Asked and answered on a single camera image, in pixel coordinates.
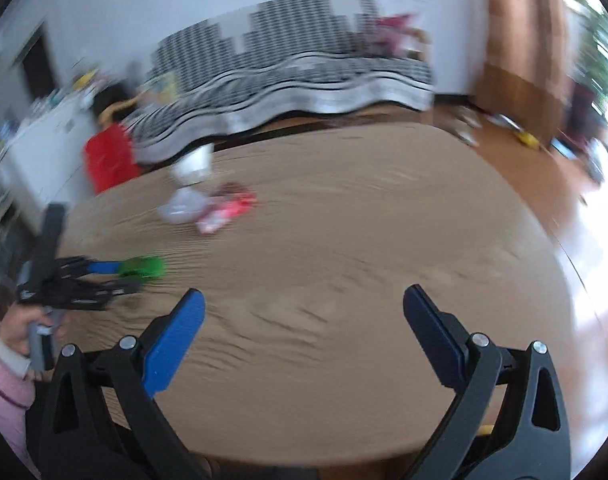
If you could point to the white paper cup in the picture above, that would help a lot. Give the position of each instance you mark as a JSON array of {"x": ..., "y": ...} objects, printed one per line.
[{"x": 194, "y": 164}]

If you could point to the red bag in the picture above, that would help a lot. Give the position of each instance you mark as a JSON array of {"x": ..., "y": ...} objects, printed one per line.
[{"x": 109, "y": 157}]

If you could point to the person's left forearm pink sleeve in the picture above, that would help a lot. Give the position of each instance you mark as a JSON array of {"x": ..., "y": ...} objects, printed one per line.
[{"x": 4, "y": 390}]

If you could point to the clear plastic wrapper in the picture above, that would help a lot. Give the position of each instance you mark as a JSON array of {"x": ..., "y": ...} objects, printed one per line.
[{"x": 181, "y": 207}]

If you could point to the brown wooden door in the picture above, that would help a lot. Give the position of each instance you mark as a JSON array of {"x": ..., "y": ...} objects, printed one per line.
[{"x": 526, "y": 35}]

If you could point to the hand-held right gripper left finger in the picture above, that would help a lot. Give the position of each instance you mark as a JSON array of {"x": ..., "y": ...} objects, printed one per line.
[{"x": 176, "y": 340}]

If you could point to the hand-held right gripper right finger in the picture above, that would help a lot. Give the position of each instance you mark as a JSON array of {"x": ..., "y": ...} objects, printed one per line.
[{"x": 433, "y": 332}]

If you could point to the white cabinet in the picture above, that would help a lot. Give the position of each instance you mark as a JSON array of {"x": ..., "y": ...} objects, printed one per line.
[{"x": 39, "y": 152}]

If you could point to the green plastic wrapper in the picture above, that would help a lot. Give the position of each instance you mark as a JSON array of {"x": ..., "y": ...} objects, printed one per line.
[{"x": 145, "y": 266}]

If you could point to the pink cloth item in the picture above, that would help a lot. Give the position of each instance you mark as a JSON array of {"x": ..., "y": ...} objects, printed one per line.
[{"x": 393, "y": 27}]

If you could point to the black white patterned blanket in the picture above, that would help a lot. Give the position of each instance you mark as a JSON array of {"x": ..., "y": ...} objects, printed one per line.
[{"x": 284, "y": 87}]

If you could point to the person's left hand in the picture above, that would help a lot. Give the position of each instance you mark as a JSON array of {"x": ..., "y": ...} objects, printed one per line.
[{"x": 16, "y": 327}]

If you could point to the yellow toy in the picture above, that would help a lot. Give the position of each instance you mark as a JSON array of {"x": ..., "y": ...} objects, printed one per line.
[{"x": 526, "y": 138}]

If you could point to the red snack wrapper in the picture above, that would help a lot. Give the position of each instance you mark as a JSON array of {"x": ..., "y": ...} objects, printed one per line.
[{"x": 226, "y": 210}]

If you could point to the sofa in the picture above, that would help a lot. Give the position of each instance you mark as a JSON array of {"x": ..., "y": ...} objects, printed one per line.
[{"x": 284, "y": 75}]

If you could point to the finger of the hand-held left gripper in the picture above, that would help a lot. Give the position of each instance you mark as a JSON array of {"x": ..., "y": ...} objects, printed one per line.
[
  {"x": 109, "y": 291},
  {"x": 101, "y": 266}
]

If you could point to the green plant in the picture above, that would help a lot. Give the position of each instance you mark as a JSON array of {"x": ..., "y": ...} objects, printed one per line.
[{"x": 596, "y": 35}]

